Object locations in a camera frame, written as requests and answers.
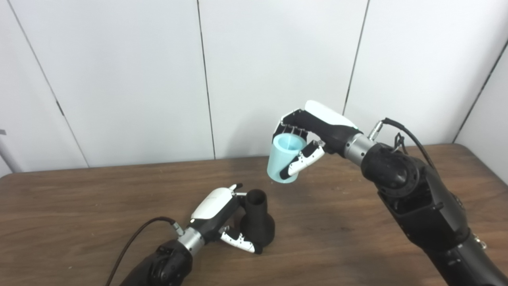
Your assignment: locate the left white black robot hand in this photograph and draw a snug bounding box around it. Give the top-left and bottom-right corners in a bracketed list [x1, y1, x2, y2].
[189, 183, 264, 255]

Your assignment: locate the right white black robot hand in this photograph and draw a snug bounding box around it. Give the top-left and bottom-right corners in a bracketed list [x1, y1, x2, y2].
[272, 100, 363, 182]

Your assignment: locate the black nozzle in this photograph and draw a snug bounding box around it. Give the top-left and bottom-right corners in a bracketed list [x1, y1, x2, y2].
[239, 189, 276, 249]

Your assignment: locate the light-blue hose piece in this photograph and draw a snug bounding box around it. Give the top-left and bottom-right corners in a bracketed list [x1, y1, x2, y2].
[266, 133, 308, 185]

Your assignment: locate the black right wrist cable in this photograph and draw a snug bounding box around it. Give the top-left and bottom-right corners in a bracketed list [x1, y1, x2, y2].
[367, 117, 437, 172]

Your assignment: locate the white wall corner post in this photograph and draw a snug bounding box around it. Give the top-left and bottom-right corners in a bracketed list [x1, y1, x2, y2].
[0, 137, 25, 174]

